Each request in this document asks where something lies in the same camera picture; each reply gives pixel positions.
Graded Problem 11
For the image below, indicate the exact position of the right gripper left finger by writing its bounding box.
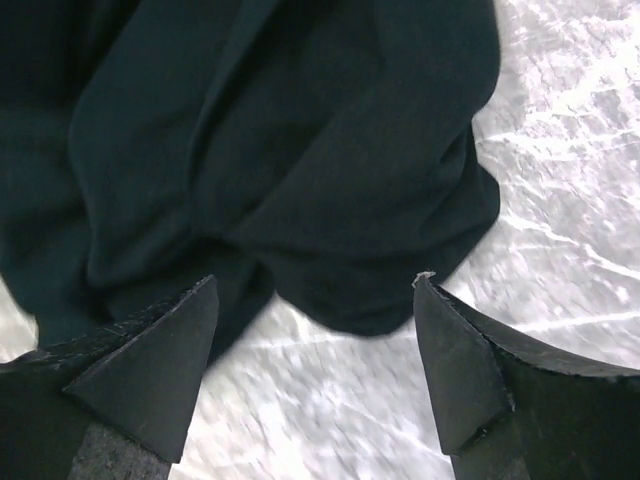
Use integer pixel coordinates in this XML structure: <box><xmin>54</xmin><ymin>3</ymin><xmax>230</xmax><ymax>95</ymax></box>
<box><xmin>1</xmin><ymin>277</ymin><xmax>218</xmax><ymax>480</ymax></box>

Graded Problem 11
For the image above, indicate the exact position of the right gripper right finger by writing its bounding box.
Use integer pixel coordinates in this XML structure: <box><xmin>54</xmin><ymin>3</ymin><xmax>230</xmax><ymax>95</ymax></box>
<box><xmin>413</xmin><ymin>273</ymin><xmax>639</xmax><ymax>480</ymax></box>

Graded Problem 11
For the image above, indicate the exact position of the black t shirt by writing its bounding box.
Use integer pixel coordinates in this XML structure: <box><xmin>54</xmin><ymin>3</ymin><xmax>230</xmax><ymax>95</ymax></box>
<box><xmin>1</xmin><ymin>0</ymin><xmax>500</xmax><ymax>358</ymax></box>

